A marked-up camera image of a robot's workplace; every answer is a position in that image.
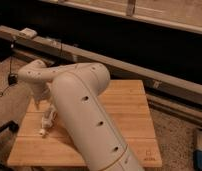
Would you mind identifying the blue and white container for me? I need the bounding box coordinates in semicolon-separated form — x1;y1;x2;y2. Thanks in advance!
193;128;202;171

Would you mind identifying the long metal beam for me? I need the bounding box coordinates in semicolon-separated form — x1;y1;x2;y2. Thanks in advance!
0;26;202;105

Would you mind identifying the black power adapter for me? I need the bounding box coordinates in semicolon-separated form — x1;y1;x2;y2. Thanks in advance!
8;74;17;86

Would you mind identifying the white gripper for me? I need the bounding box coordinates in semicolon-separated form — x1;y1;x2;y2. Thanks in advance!
30;83;51;110

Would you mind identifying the white box on beam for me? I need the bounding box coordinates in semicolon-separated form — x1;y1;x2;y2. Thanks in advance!
19;28;37;38

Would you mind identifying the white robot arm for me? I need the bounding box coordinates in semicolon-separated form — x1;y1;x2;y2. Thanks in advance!
18;60;144;171

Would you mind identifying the wooden table board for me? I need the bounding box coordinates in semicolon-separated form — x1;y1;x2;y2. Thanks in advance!
7;80;162;168

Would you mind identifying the black table leg bar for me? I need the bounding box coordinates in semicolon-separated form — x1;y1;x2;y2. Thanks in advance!
0;121;19;133

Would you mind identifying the black cable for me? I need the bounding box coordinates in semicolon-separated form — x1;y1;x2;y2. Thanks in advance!
0;54;15;98

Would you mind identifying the wooden shelf ledge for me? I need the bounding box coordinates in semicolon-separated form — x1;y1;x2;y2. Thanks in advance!
42;0;202;35

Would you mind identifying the white plastic bottle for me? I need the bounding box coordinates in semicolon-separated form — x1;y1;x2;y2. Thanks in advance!
39;104;57;137

